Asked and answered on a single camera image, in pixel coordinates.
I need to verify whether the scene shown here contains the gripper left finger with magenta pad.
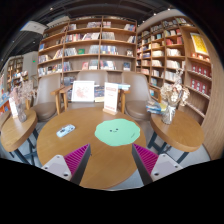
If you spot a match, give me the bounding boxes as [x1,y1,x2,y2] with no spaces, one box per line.
[42,144,91,185]

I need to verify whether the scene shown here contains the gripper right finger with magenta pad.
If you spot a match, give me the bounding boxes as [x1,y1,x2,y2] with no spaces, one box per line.
[132,144,182,185]

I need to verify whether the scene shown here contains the light blue computer mouse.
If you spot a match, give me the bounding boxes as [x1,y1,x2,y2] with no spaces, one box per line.
[56,124,75,138]

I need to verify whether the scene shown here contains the green round mouse pad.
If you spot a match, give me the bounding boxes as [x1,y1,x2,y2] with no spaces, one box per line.
[95,119,140,147]

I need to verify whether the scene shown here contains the round wooden centre table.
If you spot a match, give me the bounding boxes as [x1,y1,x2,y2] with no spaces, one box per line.
[37,107,138,189]

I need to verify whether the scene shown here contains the round wooden table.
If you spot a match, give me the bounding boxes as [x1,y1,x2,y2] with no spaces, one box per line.
[148,110,204,153]
[1,110,38,152]
[37,107,138,189]

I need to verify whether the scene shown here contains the round wooden right table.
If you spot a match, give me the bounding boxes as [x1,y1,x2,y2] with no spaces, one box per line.
[148,110,204,153]

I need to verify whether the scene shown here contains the stack of books on chair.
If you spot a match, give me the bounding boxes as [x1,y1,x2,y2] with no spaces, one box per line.
[146,101,167,114]

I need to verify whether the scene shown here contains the beige armchair right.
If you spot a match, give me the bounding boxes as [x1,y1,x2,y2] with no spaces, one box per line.
[120,70,162,123]

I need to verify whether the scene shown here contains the round wooden left table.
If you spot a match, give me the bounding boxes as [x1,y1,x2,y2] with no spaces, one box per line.
[1,110,38,152]

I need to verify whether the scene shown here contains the beige armchair left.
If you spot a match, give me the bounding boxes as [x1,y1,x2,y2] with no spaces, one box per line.
[30,73,64,122]

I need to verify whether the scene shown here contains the glass vase dried flowers right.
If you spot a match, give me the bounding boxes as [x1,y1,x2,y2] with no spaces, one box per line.
[160,68,190,125]

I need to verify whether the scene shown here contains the glass vase dried flowers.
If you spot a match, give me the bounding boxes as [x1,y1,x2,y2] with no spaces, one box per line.
[10,80,36,122]
[160,68,190,125]

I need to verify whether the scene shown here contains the white framed picture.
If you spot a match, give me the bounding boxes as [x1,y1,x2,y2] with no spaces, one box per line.
[71,81,94,102]

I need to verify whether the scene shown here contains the small white sign left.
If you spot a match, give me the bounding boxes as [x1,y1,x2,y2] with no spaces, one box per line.
[9,97,18,118]

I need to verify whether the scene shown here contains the sign in wooden stand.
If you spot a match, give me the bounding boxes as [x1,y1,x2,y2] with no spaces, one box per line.
[103,82,118,115]

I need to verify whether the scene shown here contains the glass vase dried flowers left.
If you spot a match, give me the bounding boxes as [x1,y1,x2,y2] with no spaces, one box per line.
[10,80,36,122]

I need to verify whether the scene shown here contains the distant wooden bookshelf left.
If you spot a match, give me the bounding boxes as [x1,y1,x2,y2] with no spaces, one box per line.
[7,55,28,91]

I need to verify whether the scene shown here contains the wooden bookshelf right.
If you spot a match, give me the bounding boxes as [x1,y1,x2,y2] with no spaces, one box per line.
[136,16,212,124]

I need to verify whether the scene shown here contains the wooden bookshelf centre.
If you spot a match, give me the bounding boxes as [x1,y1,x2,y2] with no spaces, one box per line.
[37,15,137,79]

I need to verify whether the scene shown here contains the yellow poster on shelf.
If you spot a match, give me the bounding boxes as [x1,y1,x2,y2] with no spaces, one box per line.
[190,33,208,55]

